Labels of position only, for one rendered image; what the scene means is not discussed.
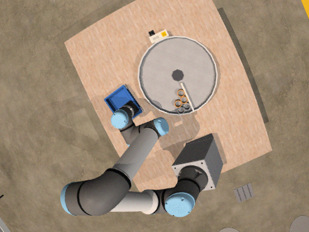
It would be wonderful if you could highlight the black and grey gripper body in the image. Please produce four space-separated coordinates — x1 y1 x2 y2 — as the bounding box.
122 100 139 118

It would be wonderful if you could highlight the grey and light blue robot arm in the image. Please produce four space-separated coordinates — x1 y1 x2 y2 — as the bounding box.
60 107 208 217

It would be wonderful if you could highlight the blue crate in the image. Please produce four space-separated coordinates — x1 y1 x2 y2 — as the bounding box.
104 84 144 119

